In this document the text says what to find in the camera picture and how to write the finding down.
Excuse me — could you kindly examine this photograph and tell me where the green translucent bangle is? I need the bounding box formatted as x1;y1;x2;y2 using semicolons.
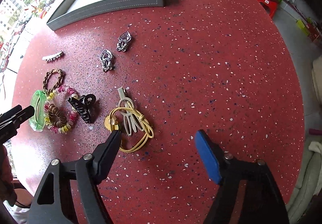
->
29;90;46;132

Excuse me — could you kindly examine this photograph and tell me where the brown braided bracelet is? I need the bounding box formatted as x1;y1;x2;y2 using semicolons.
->
42;68;65;95

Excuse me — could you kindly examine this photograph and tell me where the yellow elastic cord bracelet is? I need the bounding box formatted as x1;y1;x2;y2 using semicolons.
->
104;106;155;153

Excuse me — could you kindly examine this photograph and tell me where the silver heart earring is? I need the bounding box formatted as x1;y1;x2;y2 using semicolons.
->
99;49;114;73
116;31;132;52

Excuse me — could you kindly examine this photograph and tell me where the left hand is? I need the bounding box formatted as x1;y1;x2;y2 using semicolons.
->
1;145;17;206

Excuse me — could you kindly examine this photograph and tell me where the silver rhinestone hair clip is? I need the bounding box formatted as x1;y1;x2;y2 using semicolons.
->
42;51;64;62

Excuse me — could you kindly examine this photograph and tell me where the black claw hair clip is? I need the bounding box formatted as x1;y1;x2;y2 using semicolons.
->
68;94;96;124

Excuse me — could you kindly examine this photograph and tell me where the beige bow hair clip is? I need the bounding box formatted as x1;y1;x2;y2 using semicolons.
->
117;87;143;136

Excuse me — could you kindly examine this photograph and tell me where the brown spiral hair tie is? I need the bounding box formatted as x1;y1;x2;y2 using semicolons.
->
47;103;68;128

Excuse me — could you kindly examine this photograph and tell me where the multicolour spiral hair tie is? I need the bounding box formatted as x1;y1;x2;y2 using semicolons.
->
43;85;79;135

